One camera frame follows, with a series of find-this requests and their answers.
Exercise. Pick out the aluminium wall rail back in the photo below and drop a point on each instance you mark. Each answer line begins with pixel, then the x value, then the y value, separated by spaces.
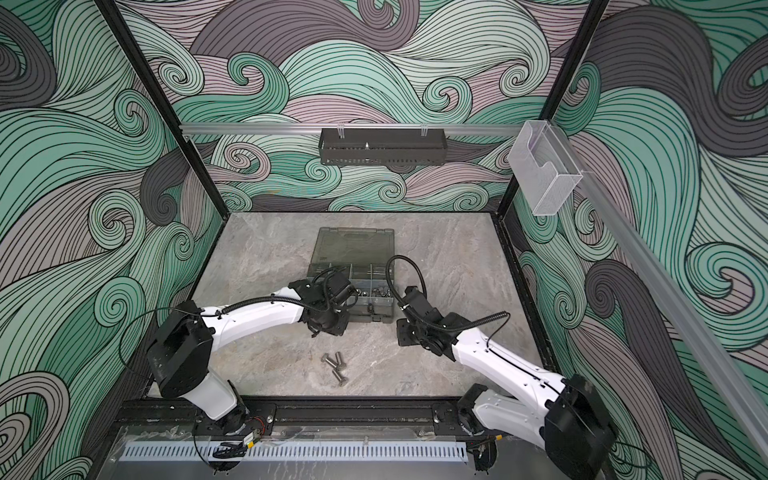
pixel 277 128

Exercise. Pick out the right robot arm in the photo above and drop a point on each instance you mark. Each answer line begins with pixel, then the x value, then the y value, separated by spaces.
pixel 566 417

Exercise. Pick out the aluminium wall rail right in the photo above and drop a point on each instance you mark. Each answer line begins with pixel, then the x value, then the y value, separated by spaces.
pixel 729 380

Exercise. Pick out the white slotted cable duct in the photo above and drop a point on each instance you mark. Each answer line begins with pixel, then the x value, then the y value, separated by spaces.
pixel 301 451

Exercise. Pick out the grey plastic organizer box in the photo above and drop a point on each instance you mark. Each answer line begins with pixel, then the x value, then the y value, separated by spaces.
pixel 363 253

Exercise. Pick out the aluminium wall rail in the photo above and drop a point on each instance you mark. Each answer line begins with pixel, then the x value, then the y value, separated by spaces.
pixel 729 380
pixel 277 128

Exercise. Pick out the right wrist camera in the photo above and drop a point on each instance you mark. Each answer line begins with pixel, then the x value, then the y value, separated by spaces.
pixel 417 307

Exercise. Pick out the black wall tray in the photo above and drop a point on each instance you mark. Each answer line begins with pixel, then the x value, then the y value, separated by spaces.
pixel 389 147

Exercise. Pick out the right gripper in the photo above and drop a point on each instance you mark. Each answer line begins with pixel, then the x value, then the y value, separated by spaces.
pixel 402 338

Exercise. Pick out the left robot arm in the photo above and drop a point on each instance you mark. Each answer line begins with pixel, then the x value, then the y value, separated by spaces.
pixel 179 355

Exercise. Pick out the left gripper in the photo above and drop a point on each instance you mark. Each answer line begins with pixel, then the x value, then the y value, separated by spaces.
pixel 340 329

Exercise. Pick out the clear plastic wall holder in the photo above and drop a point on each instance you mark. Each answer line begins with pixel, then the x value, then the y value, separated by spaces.
pixel 545 166

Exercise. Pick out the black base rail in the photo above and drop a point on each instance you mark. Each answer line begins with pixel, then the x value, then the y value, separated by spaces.
pixel 360 414

